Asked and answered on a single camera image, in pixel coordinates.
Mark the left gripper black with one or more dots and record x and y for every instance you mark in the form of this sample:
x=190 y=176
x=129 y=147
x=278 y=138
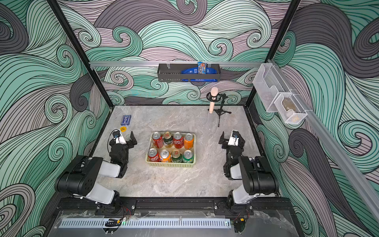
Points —
x=131 y=145

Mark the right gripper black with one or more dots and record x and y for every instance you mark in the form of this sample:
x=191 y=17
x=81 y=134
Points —
x=225 y=140

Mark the orange soda can back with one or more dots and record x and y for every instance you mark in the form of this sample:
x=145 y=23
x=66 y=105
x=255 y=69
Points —
x=188 y=141

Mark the orange soda can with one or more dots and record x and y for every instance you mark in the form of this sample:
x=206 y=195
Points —
x=165 y=156
x=188 y=141

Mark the green soda can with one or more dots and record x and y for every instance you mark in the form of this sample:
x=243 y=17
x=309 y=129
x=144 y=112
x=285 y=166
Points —
x=188 y=156

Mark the red cola can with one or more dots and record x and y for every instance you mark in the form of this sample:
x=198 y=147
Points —
x=178 y=140
x=153 y=155
x=157 y=140

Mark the green gold-top can front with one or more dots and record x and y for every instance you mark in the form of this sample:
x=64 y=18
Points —
x=176 y=156

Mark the green gold-top can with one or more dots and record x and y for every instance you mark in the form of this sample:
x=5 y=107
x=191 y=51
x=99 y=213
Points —
x=168 y=139
x=176 y=156

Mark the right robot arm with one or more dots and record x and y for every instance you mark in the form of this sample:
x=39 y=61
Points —
x=258 y=179

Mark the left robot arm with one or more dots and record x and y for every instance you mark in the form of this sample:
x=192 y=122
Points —
x=79 y=178

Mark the light green plastic basket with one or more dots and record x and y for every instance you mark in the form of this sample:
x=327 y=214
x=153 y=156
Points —
x=171 y=164

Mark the black microphone tripod stand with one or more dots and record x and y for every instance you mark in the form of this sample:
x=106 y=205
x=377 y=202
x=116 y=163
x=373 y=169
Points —
x=221 y=98

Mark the green gold-top can back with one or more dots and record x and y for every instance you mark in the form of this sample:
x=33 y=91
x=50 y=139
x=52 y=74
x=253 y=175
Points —
x=168 y=139

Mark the orange soda can front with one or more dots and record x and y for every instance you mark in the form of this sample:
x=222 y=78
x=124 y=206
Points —
x=165 y=156

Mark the beige microphone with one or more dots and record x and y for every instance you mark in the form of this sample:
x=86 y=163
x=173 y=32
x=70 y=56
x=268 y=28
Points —
x=213 y=98

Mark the blue snack bag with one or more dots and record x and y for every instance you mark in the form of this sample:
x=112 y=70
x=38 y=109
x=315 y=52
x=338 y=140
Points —
x=196 y=71

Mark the small candy packet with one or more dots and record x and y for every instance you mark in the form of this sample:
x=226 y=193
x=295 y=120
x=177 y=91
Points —
x=201 y=68

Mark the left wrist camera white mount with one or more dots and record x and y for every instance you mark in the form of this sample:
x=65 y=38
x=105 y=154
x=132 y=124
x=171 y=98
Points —
x=120 y=140

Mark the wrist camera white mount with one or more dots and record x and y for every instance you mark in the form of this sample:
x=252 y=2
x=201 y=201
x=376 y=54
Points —
x=233 y=140
x=120 y=140

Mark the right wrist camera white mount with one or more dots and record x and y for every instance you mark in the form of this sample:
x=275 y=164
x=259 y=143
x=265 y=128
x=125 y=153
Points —
x=233 y=140

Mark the large clear wall bin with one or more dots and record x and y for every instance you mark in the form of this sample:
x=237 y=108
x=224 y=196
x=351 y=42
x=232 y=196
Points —
x=269 y=83

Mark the small clear wall bin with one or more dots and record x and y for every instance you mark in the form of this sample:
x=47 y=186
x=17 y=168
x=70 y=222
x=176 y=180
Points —
x=289 y=109

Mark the back aluminium rail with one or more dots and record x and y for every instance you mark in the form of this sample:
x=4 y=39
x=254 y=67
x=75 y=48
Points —
x=133 y=63

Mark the aluminium rail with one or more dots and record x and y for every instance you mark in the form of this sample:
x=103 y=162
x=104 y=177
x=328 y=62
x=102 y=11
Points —
x=358 y=181
x=133 y=63

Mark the black wall shelf basket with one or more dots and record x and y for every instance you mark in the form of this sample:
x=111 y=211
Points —
x=173 y=73

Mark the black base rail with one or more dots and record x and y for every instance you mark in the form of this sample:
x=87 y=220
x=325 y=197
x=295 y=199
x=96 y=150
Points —
x=219 y=206

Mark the white slotted cable duct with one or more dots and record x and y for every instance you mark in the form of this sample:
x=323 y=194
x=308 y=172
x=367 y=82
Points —
x=149 y=223

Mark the right aluminium rail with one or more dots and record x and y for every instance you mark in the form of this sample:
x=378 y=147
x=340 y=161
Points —
x=358 y=181

